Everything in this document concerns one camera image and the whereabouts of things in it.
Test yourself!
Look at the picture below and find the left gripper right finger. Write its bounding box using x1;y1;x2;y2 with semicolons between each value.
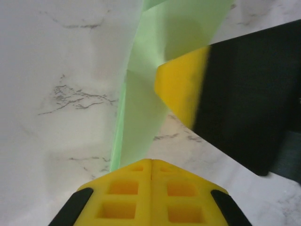
150;159;253;226

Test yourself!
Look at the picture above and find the green paper sheet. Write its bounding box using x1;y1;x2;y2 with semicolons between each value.
109;0;237;174

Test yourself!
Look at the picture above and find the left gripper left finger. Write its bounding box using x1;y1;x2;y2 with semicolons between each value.
48;159;152;226

